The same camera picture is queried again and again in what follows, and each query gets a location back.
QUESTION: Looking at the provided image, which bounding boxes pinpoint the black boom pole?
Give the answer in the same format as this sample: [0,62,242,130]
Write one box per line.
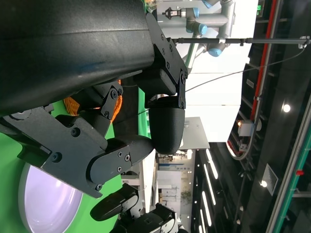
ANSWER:
[170,35,311,49]

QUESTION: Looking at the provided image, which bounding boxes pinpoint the green tablecloth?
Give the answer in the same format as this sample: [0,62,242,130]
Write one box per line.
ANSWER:
[0,0,158,233]

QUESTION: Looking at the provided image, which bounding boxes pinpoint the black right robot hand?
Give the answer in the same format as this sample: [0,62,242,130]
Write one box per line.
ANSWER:
[90,183,189,233]

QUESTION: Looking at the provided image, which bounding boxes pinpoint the thin grey hanging cable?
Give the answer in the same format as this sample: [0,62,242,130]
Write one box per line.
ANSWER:
[136,47,307,115]

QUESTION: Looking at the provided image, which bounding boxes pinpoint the light grey cabinet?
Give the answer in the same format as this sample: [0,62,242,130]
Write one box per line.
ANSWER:
[181,116,210,150]

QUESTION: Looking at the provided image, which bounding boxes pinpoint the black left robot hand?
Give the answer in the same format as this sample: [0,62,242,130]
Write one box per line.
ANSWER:
[0,0,189,199]

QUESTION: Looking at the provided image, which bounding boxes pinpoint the red ceiling pipe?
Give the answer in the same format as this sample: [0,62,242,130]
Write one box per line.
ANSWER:
[250,0,278,122]

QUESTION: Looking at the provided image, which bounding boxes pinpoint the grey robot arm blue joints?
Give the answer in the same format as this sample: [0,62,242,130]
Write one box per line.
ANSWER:
[165,0,236,75]

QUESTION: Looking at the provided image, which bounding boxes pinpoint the lavender white plate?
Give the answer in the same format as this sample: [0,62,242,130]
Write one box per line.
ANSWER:
[18,162,84,233]

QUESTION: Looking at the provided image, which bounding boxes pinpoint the orange wicker basket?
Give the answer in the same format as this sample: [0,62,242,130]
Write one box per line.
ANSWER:
[63,80,123,122]

